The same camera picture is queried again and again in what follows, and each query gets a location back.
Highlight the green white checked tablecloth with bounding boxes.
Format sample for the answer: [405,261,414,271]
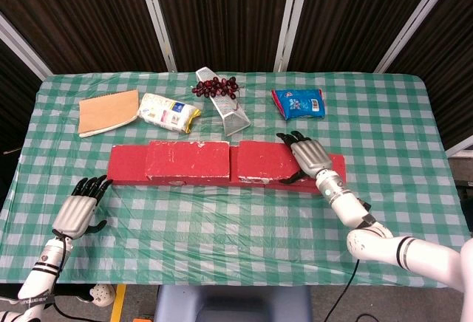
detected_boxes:
[0,70,473,288]

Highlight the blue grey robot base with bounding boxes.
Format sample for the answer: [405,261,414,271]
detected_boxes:
[153,284,313,322]

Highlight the white plastic snack package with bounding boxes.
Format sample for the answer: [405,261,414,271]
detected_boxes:
[136,92,203,134]

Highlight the dark red grape bunch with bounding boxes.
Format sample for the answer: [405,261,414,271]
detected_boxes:
[191,76,242,101]

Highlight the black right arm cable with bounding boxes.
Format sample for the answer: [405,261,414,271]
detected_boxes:
[324,258,375,322]

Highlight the white partition frame post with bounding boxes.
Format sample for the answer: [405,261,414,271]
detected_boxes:
[273,0,313,72]
[134,0,179,72]
[0,11,52,80]
[372,0,463,75]

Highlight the white clog shoe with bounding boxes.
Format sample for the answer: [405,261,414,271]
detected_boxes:
[89,283,117,308]

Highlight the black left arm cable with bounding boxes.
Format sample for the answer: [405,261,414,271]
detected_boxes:
[50,228,98,322]

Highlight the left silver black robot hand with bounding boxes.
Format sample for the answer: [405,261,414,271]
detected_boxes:
[51,174,114,240]

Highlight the red foam block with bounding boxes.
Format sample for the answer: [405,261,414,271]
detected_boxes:
[236,140,316,185]
[186,145,268,188]
[106,143,188,188]
[144,140,231,182]
[265,153,348,198]

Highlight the tan cover notebook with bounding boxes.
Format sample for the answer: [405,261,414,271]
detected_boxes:
[77,89,140,139]

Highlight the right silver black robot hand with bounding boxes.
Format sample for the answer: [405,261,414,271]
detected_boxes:
[276,131,334,185]

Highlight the blue snack bag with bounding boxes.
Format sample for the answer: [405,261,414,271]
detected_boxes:
[270,87,328,121]

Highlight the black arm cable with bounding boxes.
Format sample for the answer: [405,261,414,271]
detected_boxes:
[324,258,375,322]
[50,228,98,322]

